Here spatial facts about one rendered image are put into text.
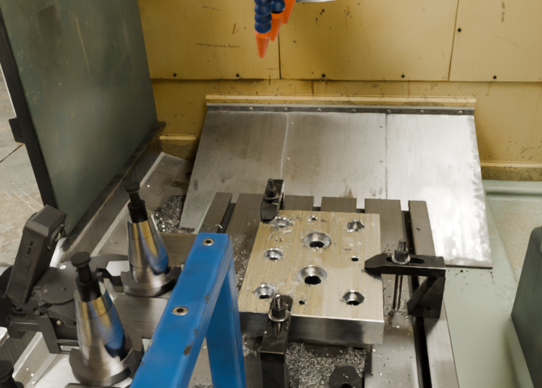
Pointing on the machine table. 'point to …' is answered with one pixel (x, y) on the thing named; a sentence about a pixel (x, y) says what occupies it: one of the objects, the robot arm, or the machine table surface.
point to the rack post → (226, 337)
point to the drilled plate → (258, 314)
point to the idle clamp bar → (345, 377)
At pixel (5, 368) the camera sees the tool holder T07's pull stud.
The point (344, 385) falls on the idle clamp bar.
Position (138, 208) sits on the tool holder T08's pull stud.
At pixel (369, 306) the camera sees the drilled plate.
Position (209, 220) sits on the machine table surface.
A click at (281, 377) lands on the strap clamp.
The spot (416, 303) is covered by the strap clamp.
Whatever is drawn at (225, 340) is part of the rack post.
